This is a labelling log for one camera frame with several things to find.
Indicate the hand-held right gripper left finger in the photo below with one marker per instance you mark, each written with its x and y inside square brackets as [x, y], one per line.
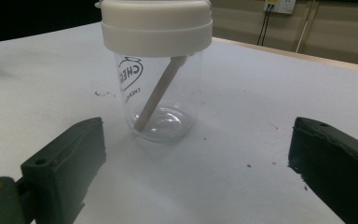
[63, 168]

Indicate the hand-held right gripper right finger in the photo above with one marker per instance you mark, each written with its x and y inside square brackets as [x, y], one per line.
[338, 168]

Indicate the white straw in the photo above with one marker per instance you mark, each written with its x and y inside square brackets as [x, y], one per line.
[158, 93]

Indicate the white cup lid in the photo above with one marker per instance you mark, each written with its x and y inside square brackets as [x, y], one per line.
[157, 28]

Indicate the white table cover sheet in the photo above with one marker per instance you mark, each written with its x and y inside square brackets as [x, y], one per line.
[245, 124]

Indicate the pale vertical wall strip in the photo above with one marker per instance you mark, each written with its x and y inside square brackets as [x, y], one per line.
[305, 26]

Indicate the white wall socket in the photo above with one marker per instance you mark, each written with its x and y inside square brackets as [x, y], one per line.
[284, 6]

